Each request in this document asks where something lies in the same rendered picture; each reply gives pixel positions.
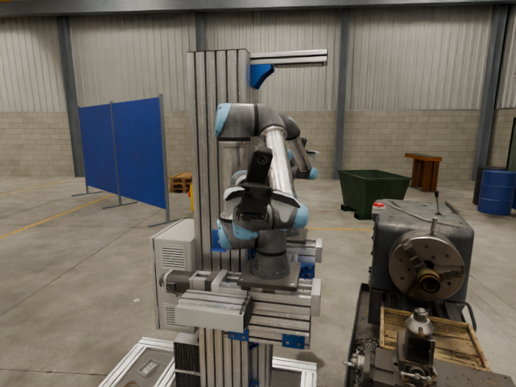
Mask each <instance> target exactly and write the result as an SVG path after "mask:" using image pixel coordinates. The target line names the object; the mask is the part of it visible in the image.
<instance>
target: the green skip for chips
mask: <svg viewBox="0 0 516 387"><path fill-rule="evenodd" d="M337 172H339V179H340V184H341V189H342V198H343V203H344V204H342V205H341V210H343V211H358V212H355V213H354V217H355V218H356V219H357V220H372V205H373V204H374V203H375V201H376V200H382V199H390V200H404V197H405V193H406V191H407V189H408V186H409V183H410V180H413V178H411V177H406V176H402V175H398V174H393V173H389V172H385V171H382V170H338V171H337Z"/></svg>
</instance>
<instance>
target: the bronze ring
mask: <svg viewBox="0 0 516 387"><path fill-rule="evenodd" d="M416 279H417V282H418V284H419V285H420V287H421V288H422V290H423V291H425V292H426V293H436V292H438V291H439V290H440V284H441V281H440V280H441V278H440V276H439V274H438V272H436V271H435V270H433V269H423V270H420V271H419V272H418V273H417V276H416Z"/></svg>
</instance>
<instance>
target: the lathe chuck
mask: <svg viewBox="0 0 516 387"><path fill-rule="evenodd" d="M430 233H431V232H414V233H410V234H407V235H405V236H403V237H402V238H400V239H399V240H398V241H396V243H395V244H394V245H393V247H392V248H391V251H390V253H389V273H390V276H391V278H392V281H393V283H394V284H395V285H396V286H397V287H398V288H399V289H400V290H401V291H402V292H403V293H404V294H406V293H407V292H408V290H409V288H410V286H411V285H412V283H413V281H414V280H415V278H416V276H417V273H416V272H418V271H417V269H416V268H415V266H414V264H413V263H412V261H411V260H410V258H409V257H408V255H407V254H406V253H405V251H404V248H403V246H402V243H403V242H405V241H406V240H408V241H409V242H410V243H411V245H413V247H414V248H415V249H416V251H417V252H418V254H419V255H420V256H421V258H422V259H423V260H427V261H430V262H432V263H434V264H435V265H436V266H464V265H465V263H464V261H463V259H462V258H461V255H460V253H459V252H458V251H457V249H456V247H455V246H454V245H453V244H452V243H451V242H450V241H449V240H447V239H446V238H444V237H443V236H440V235H438V234H436V233H434V235H435V236H429V235H428V234H430ZM464 280H465V272H464V274H462V278H451V279H445V281H444V282H441V284H440V290H439V291H438V292H436V293H426V292H425V291H423V292H422V293H420V294H419V296H418V298H417V299H418V300H421V301H439V300H442V299H446V298H448V297H450V296H452V295H453V294H455V293H456V292H457V291H458V290H459V289H460V288H461V286H462V284H463V282H464Z"/></svg>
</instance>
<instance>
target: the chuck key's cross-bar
mask: <svg viewBox="0 0 516 387"><path fill-rule="evenodd" d="M382 203H383V204H385V205H387V206H390V207H392V208H395V209H397V210H399V211H402V212H403V213H407V214H408V215H410V216H412V217H415V218H417V219H420V220H422V221H425V222H429V223H432V220H427V219H424V218H421V217H419V216H416V215H414V214H413V213H409V212H408V211H406V210H403V209H401V208H398V207H396V206H394V205H391V204H390V203H386V202H385V201H383V202H382ZM437 224H441V225H446V226H450V227H457V228H460V225H456V224H452V223H444V222H439V221H438V222H437Z"/></svg>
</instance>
